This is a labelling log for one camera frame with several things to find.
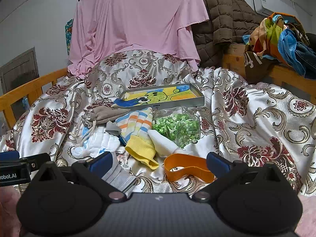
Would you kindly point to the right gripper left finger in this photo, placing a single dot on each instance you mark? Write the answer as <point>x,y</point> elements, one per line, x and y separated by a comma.
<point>92,174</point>

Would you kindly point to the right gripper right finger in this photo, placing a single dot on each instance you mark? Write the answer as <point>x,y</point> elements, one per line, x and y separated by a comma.
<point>226,173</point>

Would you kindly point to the grey cloth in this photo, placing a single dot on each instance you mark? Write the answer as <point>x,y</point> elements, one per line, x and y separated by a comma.
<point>119,177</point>

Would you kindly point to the orange elastic band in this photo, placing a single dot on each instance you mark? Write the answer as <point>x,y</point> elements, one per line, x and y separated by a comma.
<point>179,165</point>

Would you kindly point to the white blue baby sock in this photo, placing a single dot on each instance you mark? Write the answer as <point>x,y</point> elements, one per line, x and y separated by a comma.
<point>97,143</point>

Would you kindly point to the beige drawstring pouch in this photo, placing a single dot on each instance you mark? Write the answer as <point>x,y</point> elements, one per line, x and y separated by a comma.
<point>97,116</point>

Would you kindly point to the striped yellow cuff sock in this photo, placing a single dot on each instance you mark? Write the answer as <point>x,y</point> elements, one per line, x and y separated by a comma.
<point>134,128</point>

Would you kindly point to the floral satin bedspread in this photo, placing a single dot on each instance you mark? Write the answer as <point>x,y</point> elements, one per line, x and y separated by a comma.
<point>253,123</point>

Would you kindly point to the metal tray with cartoon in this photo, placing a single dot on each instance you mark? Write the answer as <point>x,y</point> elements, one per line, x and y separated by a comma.
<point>160,97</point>

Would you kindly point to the colourful clothes pile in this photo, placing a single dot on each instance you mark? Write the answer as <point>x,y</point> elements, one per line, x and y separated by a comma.
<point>282,38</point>

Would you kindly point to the brown quilted jacket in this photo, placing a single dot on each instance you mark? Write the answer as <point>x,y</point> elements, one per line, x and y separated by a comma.
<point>229,21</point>

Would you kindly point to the pink hanging sheet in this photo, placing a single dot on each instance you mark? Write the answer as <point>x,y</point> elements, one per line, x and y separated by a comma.
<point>104,27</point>

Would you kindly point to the wooden bed rail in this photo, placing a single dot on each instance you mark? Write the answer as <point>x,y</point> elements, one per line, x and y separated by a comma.
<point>32,90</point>

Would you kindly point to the grey wall panel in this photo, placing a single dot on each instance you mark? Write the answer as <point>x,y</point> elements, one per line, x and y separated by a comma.
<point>19,71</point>

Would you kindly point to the wooden side frame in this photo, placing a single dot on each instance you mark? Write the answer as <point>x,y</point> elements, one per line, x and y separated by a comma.
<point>243,63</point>

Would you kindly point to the colourful left wall poster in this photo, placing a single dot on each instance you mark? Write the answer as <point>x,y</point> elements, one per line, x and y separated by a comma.
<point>68,34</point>

